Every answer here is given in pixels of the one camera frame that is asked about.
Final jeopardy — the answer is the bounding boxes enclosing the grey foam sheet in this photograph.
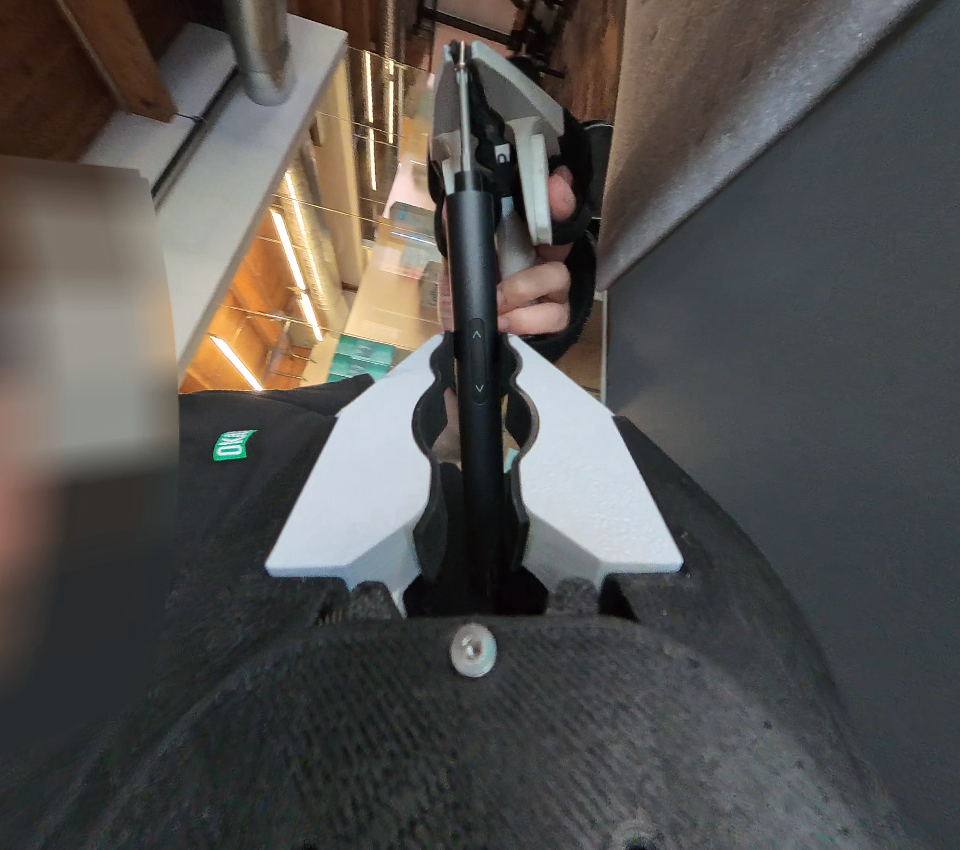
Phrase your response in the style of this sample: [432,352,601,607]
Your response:
[597,0,960,292]

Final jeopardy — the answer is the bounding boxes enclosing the person's left hand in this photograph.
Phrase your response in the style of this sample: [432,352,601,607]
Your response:
[495,169,580,337]

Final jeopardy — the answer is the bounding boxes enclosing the black electric screwdriver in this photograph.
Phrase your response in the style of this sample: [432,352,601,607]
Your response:
[442,70,498,596]

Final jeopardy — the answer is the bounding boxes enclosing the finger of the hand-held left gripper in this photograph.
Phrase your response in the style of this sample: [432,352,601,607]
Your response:
[466,42,565,139]
[427,42,472,193]

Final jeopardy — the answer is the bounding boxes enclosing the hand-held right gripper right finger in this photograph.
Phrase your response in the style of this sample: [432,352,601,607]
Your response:
[496,334,685,592]

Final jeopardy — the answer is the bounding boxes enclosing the ceiling light strip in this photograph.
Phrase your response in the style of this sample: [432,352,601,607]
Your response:
[208,334,265,392]
[268,193,325,341]

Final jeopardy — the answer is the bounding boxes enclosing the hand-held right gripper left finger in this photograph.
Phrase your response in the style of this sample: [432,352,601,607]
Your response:
[264,332,455,617]

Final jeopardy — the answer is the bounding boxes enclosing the teal storage boxes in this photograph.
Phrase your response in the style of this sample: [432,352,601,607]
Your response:
[328,332,399,382]

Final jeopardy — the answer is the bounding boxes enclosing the dark grey desk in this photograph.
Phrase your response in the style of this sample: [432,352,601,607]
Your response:
[602,0,960,850]

